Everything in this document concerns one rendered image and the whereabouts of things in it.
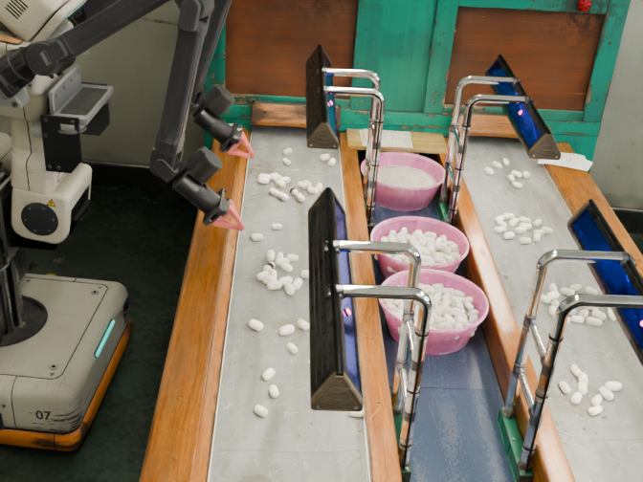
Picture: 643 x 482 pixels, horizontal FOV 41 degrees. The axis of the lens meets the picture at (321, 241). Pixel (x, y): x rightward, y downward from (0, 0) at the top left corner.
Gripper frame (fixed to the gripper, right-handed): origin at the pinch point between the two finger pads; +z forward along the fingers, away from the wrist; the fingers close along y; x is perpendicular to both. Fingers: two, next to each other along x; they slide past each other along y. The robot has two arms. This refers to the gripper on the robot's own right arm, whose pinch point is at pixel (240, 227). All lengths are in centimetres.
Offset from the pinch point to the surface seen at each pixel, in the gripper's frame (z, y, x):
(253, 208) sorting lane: 9.1, 31.7, 8.0
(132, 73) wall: -26, 186, 62
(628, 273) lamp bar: 40, -54, -68
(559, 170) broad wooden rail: 81, 63, -57
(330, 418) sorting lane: 24, -56, -6
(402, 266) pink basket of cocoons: 38.6, 1.8, -19.4
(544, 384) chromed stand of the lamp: 40, -66, -45
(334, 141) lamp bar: 3.5, 9.2, -30.1
